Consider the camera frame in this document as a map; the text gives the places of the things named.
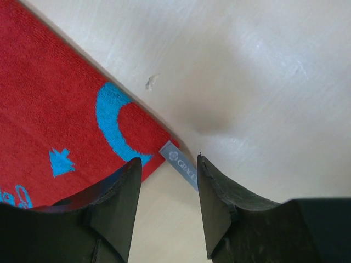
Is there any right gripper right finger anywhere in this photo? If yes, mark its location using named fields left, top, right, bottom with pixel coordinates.
left=197, top=155, right=350, bottom=262

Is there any turquoise red patterned towel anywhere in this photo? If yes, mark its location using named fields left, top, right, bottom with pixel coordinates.
left=1, top=1, right=175, bottom=209

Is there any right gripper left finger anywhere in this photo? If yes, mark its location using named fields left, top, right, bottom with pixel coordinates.
left=1, top=157, right=142, bottom=262

